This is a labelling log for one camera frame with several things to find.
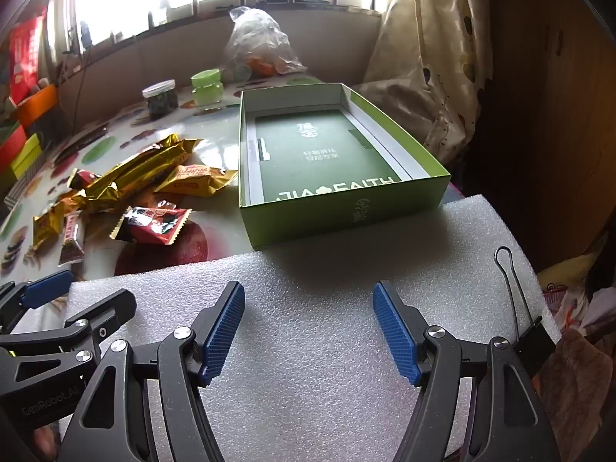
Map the lime green box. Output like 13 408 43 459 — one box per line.
10 133 45 180

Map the red cardboard box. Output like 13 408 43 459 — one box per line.
8 7 49 107

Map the green glass jar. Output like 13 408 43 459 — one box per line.
190 70 225 107

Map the white foam sheet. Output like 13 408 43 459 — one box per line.
58 194 564 462

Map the yellow peanut candy packet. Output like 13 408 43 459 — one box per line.
153 164 240 199
33 201 68 251

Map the fruit print tablecloth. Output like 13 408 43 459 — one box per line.
0 74 463 294

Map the green cardboard box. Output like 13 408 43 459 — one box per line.
239 83 452 251

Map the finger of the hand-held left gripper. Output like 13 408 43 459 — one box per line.
0 289 138 398
0 269 75 335

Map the black white striped box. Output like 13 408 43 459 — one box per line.
5 173 42 208

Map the black cable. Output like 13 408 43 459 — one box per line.
72 24 91 128

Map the yellow cloth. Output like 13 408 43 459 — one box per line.
536 250 607 294

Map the black binder clip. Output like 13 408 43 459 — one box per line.
495 246 561 376

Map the red black candy packet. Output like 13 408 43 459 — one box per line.
67 168 103 192
110 206 192 247

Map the orange box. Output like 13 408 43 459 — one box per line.
17 83 61 126

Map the brown cloth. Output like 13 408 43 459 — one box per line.
529 327 614 419

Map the clear plastic bag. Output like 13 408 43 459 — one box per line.
223 6 309 82

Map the gold long snack bar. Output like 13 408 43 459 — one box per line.
77 139 204 213
99 135 191 184

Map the patterned cloth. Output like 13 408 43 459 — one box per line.
544 284 616 333

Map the red woven box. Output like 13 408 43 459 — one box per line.
0 122 27 159

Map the wooden cabinet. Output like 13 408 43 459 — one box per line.
474 0 616 275

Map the orange snack pouch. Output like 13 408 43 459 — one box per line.
57 187 90 213
127 191 176 210

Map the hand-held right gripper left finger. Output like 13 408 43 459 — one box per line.
60 280 247 462

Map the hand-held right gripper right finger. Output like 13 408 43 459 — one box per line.
373 280 564 462

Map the pink nougat packet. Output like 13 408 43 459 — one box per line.
58 212 86 266

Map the dark jar with white lid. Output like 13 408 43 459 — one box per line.
142 80 180 121

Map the cream spotted curtain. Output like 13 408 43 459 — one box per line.
356 0 496 164

